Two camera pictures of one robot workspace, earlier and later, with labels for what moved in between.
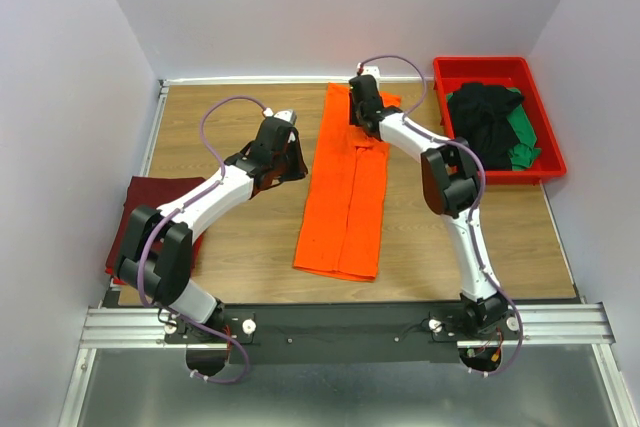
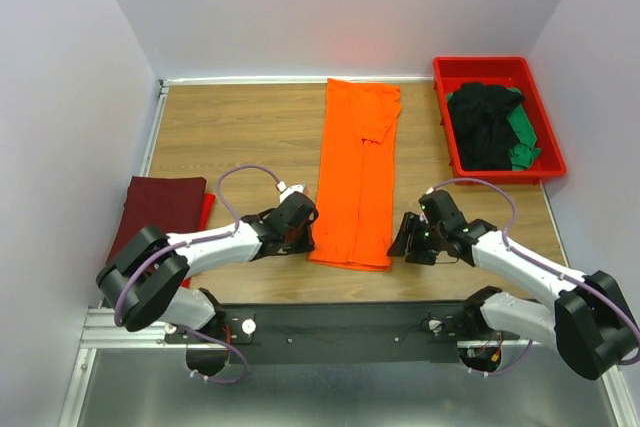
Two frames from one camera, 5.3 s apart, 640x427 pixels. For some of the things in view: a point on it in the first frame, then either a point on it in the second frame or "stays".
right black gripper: (360, 104) → (414, 240)
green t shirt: (522, 155) stays
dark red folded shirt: (145, 191) stays
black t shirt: (479, 117) stays
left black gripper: (288, 158) → (298, 240)
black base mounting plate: (306, 333) stays
